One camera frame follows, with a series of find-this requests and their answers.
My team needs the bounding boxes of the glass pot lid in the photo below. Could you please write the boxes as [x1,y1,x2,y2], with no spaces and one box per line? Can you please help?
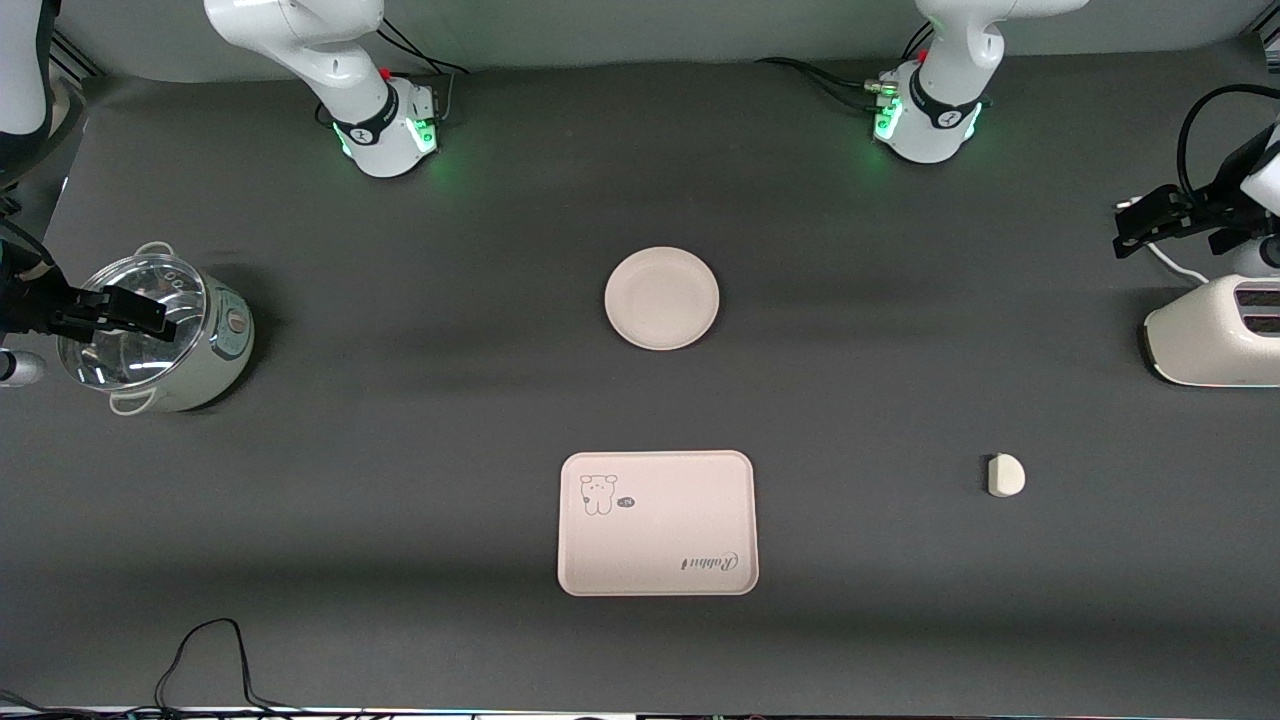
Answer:
[57,252,209,391]

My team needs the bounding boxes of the cream white toaster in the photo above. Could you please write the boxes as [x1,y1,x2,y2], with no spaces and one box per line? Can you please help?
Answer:
[1143,274,1280,389]

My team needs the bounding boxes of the thin black cable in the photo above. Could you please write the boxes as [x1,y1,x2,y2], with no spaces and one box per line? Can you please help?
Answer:
[0,618,331,720]

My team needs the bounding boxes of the aluminium frame rail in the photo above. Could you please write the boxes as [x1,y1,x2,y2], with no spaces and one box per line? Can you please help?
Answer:
[45,28,106,81]

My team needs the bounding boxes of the black arm base cables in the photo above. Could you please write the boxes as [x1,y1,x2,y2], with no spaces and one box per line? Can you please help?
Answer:
[755,20,936,111]
[375,18,471,126]

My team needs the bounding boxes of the beige rectangular tray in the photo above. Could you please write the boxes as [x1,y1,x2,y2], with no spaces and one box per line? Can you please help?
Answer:
[557,450,760,598]

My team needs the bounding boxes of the pale green electric pot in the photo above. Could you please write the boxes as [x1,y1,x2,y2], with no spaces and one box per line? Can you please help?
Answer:
[58,241,256,416]

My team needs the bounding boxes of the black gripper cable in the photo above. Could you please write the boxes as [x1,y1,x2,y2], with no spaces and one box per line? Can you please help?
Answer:
[1177,84,1280,201]
[0,215,53,276]

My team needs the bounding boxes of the white toaster power cable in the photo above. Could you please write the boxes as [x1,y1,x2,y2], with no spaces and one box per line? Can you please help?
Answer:
[1115,198,1213,286]

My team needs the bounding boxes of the round beige plate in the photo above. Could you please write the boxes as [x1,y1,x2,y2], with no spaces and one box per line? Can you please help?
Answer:
[604,246,721,352]

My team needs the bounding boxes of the white half-round bun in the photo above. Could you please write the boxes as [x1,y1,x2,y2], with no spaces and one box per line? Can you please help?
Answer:
[987,452,1027,499]

